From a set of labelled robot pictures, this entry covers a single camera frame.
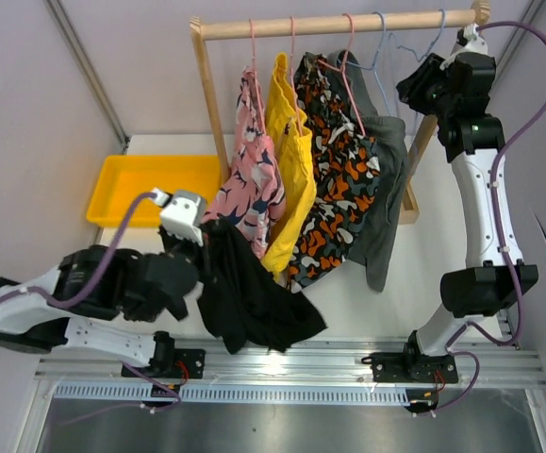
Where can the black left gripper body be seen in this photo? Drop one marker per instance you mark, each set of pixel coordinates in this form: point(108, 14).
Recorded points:
point(171, 243)

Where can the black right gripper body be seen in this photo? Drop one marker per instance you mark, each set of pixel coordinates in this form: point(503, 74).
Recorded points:
point(428, 92)

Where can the black shorts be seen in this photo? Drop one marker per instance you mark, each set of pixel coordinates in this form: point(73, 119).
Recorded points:
point(241, 303)

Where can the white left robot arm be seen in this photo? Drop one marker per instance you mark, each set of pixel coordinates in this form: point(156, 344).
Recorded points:
point(73, 305)

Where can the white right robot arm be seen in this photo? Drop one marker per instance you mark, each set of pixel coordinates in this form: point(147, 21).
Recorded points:
point(495, 276)

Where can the grey shorts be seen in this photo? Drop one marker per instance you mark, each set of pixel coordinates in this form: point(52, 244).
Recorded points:
point(375, 242)

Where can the pink hanger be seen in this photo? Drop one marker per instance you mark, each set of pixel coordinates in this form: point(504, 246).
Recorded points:
point(259, 104)
point(293, 75)
point(342, 71)

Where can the orange camouflage shorts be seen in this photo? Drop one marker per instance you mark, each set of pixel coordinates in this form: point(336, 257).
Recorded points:
point(346, 172)

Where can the pink patterned shorts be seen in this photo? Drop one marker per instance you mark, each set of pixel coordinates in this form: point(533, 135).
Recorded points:
point(253, 198)

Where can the yellow shorts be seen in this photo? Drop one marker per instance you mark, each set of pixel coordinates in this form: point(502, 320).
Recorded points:
point(286, 125)

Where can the pink hanger leftmost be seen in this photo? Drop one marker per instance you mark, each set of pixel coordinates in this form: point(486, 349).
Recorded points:
point(259, 104)

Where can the wooden clothes rack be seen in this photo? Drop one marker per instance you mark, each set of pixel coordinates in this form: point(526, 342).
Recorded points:
point(201, 33)

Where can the yellow plastic tray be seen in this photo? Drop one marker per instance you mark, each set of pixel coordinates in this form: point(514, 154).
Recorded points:
point(122, 178)

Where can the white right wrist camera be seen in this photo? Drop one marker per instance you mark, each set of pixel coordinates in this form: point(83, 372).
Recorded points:
point(469, 40)

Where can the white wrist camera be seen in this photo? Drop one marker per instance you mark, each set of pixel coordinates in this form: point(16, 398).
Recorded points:
point(469, 40)
point(181, 214)

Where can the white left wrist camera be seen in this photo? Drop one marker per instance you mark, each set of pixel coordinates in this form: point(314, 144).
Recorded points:
point(181, 214)

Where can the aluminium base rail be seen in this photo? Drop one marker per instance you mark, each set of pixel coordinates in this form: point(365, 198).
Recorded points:
point(314, 372)

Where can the aluminium corner post left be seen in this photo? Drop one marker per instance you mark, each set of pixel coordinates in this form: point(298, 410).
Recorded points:
point(77, 49)

